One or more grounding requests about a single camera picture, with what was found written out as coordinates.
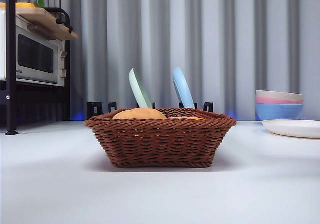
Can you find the wooden cutting board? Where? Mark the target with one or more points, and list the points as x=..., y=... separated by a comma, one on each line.
x=50, y=22

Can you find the grey curtain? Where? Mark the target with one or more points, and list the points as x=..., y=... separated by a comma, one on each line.
x=225, y=34

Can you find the orange toy corn cob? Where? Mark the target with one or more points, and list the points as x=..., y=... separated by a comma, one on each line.
x=185, y=118

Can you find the green leaf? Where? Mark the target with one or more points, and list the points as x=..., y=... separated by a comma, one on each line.
x=40, y=3

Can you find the blue bowl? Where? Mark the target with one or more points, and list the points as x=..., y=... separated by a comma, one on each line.
x=280, y=111

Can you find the black dish rack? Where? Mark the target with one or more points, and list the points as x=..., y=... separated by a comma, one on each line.
x=92, y=109

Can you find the cream toaster oven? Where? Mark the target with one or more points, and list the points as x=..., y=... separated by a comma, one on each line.
x=37, y=57

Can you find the brown wicker basket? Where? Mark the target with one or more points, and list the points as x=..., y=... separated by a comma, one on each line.
x=160, y=144

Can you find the white plate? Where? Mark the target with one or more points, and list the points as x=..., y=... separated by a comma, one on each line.
x=292, y=128

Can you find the pink bowl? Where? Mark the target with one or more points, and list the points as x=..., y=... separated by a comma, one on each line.
x=267, y=100

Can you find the white box appliance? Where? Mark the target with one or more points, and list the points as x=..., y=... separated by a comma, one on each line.
x=2, y=47

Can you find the pale blue plate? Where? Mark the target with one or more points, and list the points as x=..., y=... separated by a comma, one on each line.
x=182, y=89

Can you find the yellow orange fruit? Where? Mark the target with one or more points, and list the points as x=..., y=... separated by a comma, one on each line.
x=25, y=5

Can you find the black metal shelf frame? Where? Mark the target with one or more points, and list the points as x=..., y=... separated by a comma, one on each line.
x=11, y=47

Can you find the pale green plate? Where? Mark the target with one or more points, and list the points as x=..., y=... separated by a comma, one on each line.
x=138, y=91

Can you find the brown toy potato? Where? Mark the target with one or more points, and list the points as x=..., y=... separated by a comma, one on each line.
x=140, y=114

